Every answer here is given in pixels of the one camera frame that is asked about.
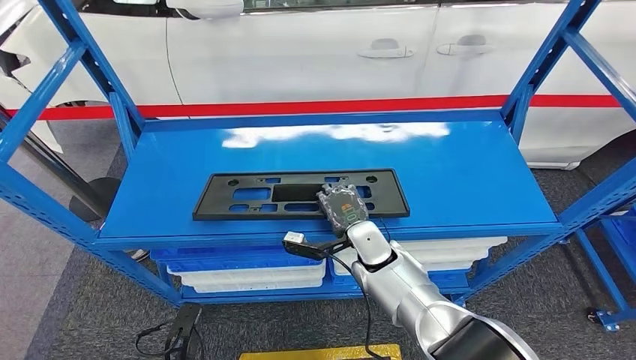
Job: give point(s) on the black plastic frame part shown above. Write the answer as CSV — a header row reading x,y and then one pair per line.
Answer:
x,y
392,204

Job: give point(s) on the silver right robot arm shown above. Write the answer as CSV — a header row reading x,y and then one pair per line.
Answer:
x,y
407,293

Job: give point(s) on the blue steel shelf rack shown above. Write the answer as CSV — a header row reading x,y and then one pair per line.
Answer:
x,y
611,318
447,164

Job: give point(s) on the red barrier belt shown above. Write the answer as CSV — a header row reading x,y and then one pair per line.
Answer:
x,y
318,107

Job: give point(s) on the white plastic bin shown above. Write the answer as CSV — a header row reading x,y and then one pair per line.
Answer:
x,y
258,286
248,276
449,267
447,255
457,243

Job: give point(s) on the white car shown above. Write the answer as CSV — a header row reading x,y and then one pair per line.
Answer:
x,y
298,59

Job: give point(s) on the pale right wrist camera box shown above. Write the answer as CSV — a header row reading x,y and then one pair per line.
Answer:
x,y
296,237

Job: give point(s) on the black left wrist camera bracket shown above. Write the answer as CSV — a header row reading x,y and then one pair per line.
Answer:
x,y
185,320

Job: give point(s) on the black base stanchion post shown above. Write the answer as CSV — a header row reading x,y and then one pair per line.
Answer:
x,y
97,198

